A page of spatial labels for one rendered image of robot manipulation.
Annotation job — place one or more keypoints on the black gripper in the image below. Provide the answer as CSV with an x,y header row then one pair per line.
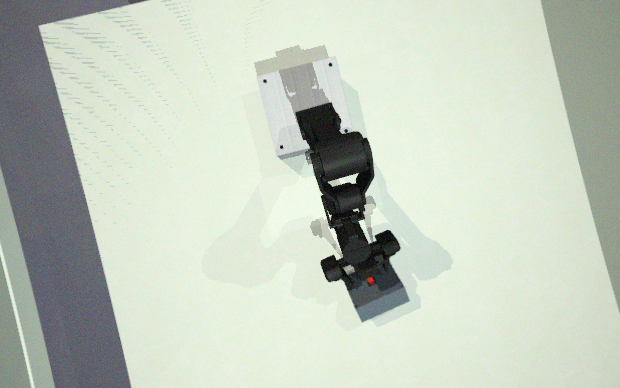
x,y
334,269

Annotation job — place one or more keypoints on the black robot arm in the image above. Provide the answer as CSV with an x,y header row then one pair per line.
x,y
336,155

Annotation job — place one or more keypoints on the dark grey sloped panel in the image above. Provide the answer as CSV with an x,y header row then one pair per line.
x,y
386,293

